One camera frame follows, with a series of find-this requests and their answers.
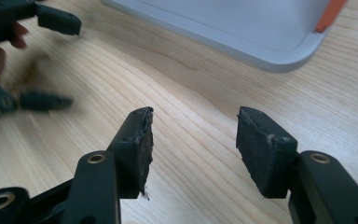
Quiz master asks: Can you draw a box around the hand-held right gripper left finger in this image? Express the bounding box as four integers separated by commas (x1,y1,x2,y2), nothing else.
106,106,155,201

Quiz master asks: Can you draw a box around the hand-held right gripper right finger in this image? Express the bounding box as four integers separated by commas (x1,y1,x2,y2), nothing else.
235,105,299,200

